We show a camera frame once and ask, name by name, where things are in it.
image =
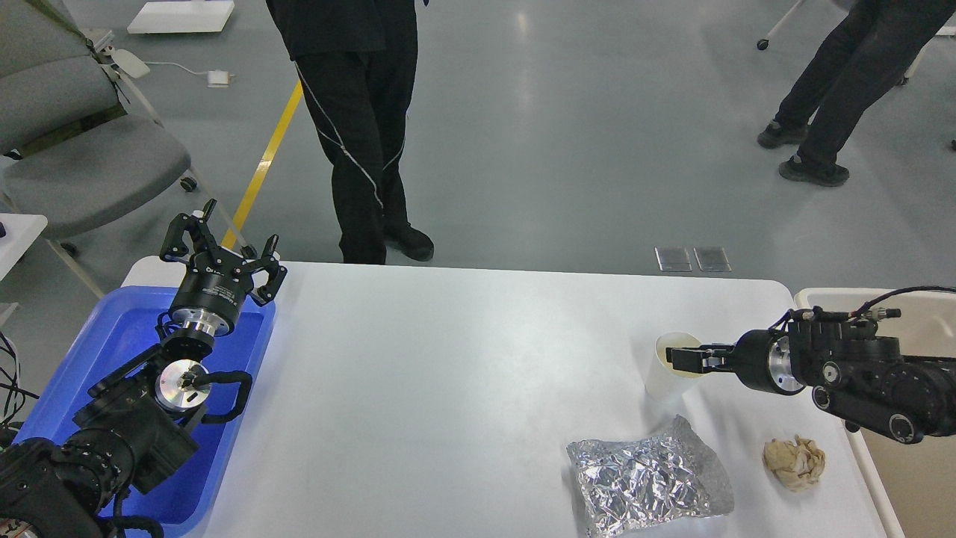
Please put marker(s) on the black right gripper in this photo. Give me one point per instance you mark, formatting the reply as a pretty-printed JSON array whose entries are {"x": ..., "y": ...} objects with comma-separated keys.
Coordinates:
[{"x": 761, "y": 359}]

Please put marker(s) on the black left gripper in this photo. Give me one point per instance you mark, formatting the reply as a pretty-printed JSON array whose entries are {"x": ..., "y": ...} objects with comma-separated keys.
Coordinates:
[{"x": 211, "y": 295}]

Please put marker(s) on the white paper cup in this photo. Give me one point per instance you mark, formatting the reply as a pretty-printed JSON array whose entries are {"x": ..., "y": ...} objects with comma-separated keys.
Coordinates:
[{"x": 662, "y": 382}]

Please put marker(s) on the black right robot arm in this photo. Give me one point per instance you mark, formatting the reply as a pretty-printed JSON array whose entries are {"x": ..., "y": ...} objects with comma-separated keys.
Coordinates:
[{"x": 854, "y": 373}]

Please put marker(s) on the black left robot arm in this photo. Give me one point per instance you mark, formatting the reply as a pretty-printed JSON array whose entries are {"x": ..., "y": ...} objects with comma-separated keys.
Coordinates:
[{"x": 136, "y": 431}]

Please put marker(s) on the right metal floor plate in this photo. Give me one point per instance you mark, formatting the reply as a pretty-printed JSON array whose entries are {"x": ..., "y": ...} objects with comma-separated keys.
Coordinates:
[{"x": 712, "y": 259}]

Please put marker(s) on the metal floor plate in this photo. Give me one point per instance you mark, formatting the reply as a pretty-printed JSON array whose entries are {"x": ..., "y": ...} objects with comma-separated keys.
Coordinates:
[
  {"x": 712, "y": 259},
  {"x": 673, "y": 259}
]

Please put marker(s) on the left metal floor plate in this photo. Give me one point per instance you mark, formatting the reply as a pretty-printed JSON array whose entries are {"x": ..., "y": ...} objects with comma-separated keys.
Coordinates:
[{"x": 673, "y": 259}]

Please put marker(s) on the blue plastic bin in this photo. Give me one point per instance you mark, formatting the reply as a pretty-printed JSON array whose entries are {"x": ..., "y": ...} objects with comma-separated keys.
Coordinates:
[{"x": 122, "y": 325}]

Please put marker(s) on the crumpled brown paper ball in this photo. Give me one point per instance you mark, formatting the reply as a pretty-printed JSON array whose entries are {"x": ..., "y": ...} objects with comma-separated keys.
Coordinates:
[{"x": 797, "y": 463}]

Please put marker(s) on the silver foil bag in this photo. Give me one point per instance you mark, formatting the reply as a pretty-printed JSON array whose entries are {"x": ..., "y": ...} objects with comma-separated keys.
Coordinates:
[{"x": 629, "y": 486}]

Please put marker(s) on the grey office chair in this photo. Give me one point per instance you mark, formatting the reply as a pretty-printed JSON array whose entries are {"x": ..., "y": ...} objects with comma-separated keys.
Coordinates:
[{"x": 84, "y": 162}]

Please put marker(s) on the white side table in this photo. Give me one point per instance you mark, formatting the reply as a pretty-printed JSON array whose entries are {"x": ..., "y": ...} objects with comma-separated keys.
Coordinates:
[{"x": 20, "y": 232}]

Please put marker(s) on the person in black clothes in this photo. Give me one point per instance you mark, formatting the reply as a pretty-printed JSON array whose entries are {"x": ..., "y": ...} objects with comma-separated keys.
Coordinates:
[{"x": 356, "y": 62}]

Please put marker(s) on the white flat floor box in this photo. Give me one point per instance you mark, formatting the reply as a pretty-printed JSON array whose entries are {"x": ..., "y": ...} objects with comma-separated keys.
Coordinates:
[{"x": 181, "y": 17}]

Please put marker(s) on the beige plastic bin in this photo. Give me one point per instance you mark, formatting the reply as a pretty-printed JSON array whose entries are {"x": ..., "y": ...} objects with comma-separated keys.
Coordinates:
[{"x": 915, "y": 481}]

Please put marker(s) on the white rolling chair base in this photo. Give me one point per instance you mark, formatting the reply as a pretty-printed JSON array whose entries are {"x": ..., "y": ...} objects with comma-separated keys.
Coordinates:
[{"x": 947, "y": 32}]

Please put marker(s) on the white power adapter with cable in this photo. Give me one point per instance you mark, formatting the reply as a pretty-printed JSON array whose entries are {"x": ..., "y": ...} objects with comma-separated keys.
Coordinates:
[{"x": 213, "y": 78}]

